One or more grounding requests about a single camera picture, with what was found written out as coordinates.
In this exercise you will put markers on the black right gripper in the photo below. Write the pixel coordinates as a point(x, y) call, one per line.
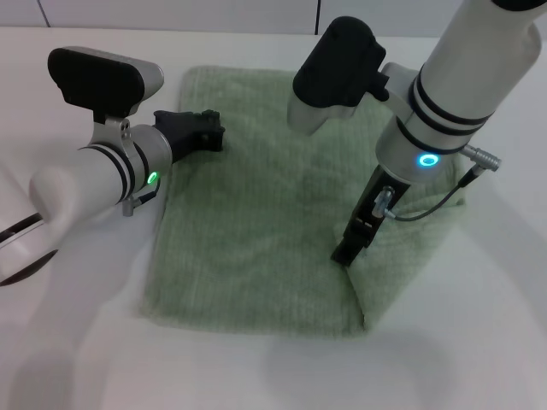
point(376, 218)

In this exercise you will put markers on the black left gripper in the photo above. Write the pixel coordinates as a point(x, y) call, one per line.
point(177, 130)

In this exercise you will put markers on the green ribbed terry towel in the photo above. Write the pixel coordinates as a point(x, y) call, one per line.
point(256, 235)

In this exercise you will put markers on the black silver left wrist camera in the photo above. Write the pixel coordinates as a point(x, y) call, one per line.
point(98, 81)

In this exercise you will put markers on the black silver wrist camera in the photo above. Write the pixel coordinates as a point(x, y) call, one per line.
point(337, 64)
point(98, 81)

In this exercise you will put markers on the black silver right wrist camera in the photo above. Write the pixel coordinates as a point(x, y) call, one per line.
point(337, 64)

